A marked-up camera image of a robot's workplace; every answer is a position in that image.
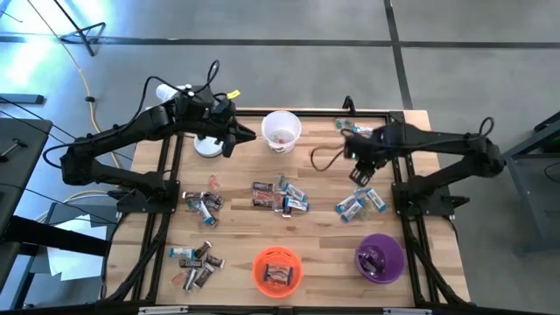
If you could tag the white metal bracket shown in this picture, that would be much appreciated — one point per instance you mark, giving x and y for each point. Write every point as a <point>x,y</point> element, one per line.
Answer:
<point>407,311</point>
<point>162,310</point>

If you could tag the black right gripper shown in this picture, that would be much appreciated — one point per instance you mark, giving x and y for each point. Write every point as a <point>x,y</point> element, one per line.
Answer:
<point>367,144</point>

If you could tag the black frame clamp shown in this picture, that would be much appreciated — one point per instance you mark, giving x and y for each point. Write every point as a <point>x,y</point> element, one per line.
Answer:
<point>348,105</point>

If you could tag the red gummy candy packet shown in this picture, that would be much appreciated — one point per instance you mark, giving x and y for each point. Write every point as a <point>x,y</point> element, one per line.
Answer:
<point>278,200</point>
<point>178,277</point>
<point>213,182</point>
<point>263,195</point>
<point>287,138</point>
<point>277,139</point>

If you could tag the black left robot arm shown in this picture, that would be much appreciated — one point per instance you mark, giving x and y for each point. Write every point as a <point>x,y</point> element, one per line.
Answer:
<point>131,179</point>

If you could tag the orange plastic basket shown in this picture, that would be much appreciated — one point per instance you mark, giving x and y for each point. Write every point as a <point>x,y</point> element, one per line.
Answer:
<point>260,289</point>

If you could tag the black metal cart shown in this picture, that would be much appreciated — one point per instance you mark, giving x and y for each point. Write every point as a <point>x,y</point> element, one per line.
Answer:
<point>538,139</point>

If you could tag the black tripod stand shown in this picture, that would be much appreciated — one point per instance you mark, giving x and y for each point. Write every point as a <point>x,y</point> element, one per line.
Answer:
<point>89,46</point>

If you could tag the white paper sheets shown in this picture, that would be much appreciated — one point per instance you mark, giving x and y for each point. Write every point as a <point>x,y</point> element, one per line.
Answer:
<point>74,262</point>

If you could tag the white plastic bucket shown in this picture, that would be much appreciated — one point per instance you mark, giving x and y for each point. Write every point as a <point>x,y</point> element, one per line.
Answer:
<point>281,119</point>

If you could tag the black aluminium table frame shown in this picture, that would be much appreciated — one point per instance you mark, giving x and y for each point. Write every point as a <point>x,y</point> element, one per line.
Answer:
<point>324,113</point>

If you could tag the white desk lamp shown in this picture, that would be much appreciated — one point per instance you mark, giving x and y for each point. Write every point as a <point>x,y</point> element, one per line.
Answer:
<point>207,149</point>

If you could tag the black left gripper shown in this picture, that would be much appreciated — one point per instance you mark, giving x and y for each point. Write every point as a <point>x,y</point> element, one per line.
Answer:
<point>225,122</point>

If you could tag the black hand tool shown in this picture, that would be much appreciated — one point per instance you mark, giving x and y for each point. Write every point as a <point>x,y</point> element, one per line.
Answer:
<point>15,143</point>

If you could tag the purple plastic basket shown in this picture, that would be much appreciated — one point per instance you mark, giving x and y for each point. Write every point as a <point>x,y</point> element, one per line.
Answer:
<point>394,258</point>

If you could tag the silver candy bar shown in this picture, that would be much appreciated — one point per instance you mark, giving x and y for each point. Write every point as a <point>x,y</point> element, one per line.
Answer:
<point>189,280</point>

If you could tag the black side table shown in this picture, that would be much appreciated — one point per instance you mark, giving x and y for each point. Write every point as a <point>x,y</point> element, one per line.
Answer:
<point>17,197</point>

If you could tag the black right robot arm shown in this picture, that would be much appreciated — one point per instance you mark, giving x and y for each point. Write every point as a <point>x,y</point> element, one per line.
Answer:
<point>437,140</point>

